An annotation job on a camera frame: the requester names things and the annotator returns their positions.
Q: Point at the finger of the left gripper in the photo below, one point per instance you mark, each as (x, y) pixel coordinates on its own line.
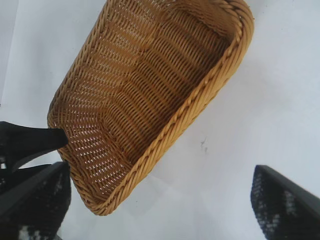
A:
(30, 140)

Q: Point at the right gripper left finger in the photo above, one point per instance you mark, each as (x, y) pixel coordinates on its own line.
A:
(32, 207)

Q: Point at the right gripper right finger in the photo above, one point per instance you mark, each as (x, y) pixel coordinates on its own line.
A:
(290, 210)

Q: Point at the woven wicker basket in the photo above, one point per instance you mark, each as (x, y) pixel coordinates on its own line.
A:
(150, 87)

